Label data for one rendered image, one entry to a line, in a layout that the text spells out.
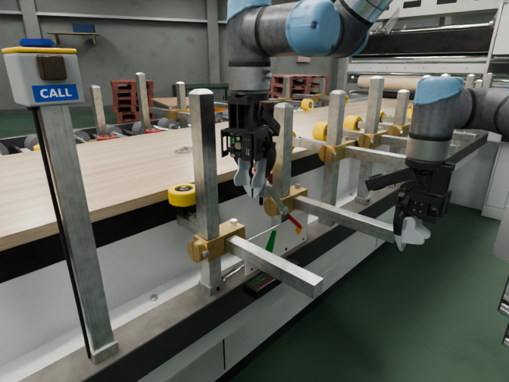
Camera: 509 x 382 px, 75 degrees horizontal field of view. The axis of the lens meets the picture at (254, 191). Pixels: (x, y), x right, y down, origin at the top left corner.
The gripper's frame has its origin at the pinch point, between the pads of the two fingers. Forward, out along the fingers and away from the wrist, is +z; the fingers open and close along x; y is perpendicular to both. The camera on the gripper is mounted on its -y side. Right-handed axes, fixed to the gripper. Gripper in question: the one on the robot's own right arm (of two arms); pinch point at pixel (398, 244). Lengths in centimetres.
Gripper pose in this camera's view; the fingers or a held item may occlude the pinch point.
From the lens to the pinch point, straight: 81.7
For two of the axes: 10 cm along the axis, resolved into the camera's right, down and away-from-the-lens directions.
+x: 7.0, -2.5, 6.7
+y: 7.2, 2.5, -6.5
